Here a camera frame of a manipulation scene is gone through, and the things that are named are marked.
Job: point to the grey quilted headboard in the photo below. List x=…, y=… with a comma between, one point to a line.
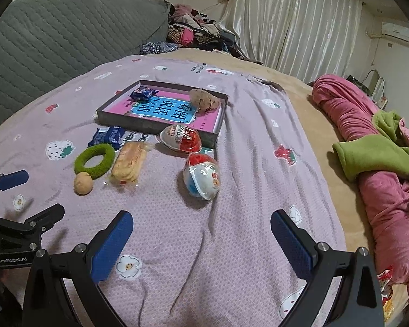
x=54, y=47

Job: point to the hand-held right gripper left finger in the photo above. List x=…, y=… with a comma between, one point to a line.
x=112, y=245

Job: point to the walnut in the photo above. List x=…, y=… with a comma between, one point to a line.
x=83, y=184

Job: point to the beige bedsheet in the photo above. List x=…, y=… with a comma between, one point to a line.
x=310, y=126

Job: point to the clear cracker packet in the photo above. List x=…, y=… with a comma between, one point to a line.
x=127, y=161

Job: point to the grey shallow cardboard box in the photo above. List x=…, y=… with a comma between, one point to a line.
x=122, y=117

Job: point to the white satin curtain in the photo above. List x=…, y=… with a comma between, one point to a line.
x=293, y=24

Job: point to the white air conditioner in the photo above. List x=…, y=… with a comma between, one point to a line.
x=397, y=32

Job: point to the pink printed blanket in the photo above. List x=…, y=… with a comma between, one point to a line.
x=191, y=262

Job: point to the blue cookie packet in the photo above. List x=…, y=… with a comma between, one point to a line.
x=143, y=93
x=105, y=136

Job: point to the pink quilt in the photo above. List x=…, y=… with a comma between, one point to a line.
x=388, y=204

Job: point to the dark floral cloth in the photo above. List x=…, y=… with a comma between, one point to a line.
x=156, y=47

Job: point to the green fleece blanket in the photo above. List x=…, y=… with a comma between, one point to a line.
x=371, y=156

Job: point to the beige mesh scrunchie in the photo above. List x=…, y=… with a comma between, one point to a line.
x=204, y=98

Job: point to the pile of clothes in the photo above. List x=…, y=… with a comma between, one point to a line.
x=197, y=30

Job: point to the white metal chair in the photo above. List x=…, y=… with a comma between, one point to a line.
x=381, y=83

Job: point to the dark bag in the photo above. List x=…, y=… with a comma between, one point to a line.
x=356, y=81

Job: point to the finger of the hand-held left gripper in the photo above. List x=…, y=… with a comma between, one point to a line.
x=13, y=179
x=37, y=223

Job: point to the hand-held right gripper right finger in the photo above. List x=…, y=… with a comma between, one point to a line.
x=293, y=245

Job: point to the pink and blue book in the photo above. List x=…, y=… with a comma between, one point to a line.
x=167, y=112

